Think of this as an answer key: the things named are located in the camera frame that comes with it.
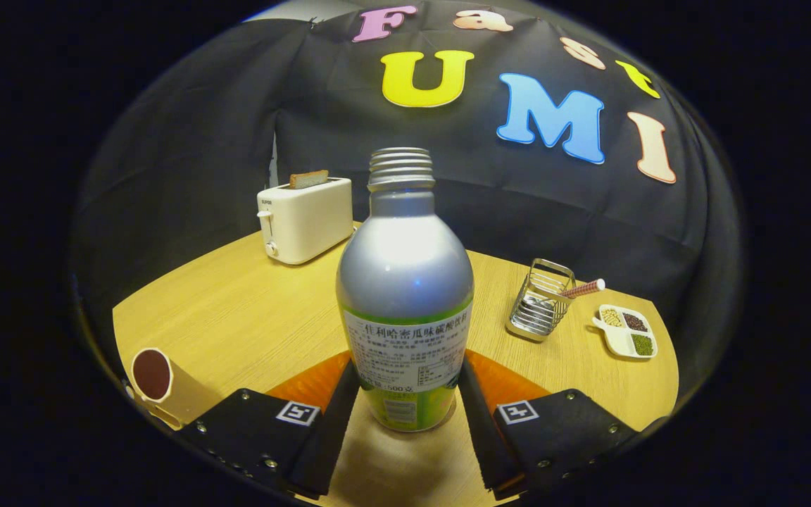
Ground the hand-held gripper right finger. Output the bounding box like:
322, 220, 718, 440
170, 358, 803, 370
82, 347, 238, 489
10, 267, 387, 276
458, 349, 639, 501

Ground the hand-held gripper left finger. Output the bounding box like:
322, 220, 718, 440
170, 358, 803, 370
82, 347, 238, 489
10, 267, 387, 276
179, 351, 361, 497

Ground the beige cup with handle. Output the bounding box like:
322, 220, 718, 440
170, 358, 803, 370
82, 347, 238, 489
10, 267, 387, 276
124, 347, 227, 431

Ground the silver bottle with green label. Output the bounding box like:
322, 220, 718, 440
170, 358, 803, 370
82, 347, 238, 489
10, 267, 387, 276
336, 147, 475, 432

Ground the wooden table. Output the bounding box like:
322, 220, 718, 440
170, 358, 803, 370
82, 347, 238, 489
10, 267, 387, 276
112, 225, 679, 507

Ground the white divided dish with beans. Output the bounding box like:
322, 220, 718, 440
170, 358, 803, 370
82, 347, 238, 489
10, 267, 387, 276
592, 304, 658, 359

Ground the striped drinking straw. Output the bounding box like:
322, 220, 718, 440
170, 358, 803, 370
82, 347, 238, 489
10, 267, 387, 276
559, 279, 606, 300

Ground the white toaster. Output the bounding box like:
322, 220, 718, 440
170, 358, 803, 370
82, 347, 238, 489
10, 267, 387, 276
257, 177, 354, 265

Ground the metal wire holder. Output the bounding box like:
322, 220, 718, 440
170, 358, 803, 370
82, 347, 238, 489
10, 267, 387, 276
506, 258, 577, 343

